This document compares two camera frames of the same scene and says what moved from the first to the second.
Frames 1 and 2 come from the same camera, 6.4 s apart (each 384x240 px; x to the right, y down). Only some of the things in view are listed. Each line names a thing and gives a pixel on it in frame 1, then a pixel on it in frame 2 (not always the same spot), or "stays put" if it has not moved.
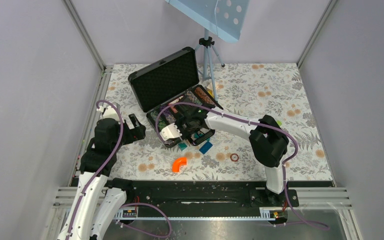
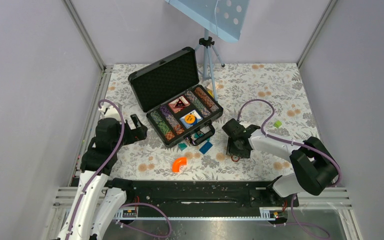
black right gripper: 177,122 -> 246,153
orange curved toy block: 177,162 stays put
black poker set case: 160,87 stays put
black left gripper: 137,133 stays put
